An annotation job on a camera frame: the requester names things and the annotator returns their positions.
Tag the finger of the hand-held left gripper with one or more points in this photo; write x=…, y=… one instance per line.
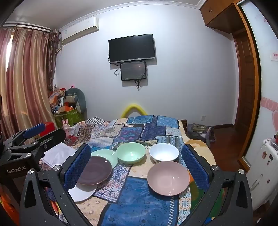
x=53, y=138
x=32, y=131

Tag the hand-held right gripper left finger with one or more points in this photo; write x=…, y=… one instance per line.
x=78, y=167

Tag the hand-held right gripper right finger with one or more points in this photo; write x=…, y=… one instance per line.
x=194, y=167

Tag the pink bowl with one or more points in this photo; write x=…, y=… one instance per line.
x=167, y=179

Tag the green plate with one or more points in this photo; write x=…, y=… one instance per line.
x=106, y=155

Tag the red box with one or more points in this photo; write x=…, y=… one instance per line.
x=50, y=128

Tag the white cloth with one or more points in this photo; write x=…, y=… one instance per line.
x=57, y=154

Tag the pink bunny toy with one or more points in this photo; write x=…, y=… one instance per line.
x=65, y=126

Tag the purple plate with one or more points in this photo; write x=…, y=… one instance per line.
x=95, y=171

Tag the green storage box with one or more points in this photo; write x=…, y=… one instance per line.
x=69, y=117

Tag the white plate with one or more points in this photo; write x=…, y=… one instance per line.
x=83, y=194

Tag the white bowl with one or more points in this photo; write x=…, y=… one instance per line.
x=164, y=153

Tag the grey backpack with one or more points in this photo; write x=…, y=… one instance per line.
x=199, y=132

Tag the pile of boxes and bags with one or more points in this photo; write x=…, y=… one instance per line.
x=58, y=97

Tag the green bowl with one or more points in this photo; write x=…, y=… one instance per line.
x=130, y=155

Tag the striped brown curtain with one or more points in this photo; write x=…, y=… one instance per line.
x=26, y=76

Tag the patchwork blanket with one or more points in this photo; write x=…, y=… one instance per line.
x=139, y=195

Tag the white appliance with stickers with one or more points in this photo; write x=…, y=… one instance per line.
x=262, y=173

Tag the wooden door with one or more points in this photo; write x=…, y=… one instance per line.
x=245, y=87

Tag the small black monitor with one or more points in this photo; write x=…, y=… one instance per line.
x=133, y=70

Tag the white sliding wardrobe door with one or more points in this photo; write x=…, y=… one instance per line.
x=267, y=87

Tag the white air conditioner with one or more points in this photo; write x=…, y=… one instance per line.
x=80, y=29

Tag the pink label sticker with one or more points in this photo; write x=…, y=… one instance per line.
x=274, y=56

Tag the wooden overhead cabinet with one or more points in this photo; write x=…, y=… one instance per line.
x=217, y=15

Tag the curtain rail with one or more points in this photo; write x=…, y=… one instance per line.
x=28, y=26

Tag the black wall television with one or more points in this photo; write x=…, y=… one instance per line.
x=132, y=49

